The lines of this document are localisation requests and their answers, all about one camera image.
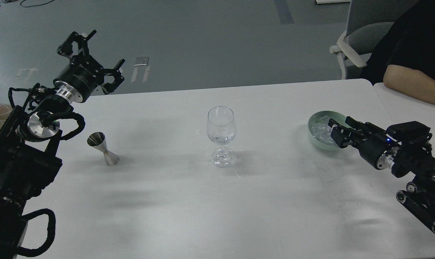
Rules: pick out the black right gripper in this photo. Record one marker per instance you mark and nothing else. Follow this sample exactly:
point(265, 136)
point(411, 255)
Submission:
point(377, 149)

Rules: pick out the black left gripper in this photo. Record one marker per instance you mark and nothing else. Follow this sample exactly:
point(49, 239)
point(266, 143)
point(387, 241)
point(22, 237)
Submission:
point(84, 73)

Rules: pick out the steel double jigger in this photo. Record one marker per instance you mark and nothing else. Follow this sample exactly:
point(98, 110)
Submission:
point(97, 140)

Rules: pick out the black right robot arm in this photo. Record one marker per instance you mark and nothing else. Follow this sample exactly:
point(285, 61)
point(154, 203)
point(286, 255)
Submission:
point(403, 148)

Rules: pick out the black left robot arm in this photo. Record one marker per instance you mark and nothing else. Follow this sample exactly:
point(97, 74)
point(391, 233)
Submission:
point(40, 119)

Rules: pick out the pile of ice cubes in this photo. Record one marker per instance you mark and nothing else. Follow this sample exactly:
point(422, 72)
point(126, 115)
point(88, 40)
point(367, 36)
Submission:
point(322, 132)

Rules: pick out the clear wine glass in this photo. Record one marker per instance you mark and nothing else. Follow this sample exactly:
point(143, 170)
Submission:
point(221, 130)

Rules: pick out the green bowl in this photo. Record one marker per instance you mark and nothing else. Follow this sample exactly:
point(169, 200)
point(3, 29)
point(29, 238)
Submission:
point(324, 116)

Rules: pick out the person in black shirt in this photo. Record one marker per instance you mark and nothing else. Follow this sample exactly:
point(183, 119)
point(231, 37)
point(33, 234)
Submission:
point(404, 60)

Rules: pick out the grey office chair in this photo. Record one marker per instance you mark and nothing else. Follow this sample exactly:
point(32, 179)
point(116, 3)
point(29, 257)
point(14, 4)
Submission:
point(367, 23)

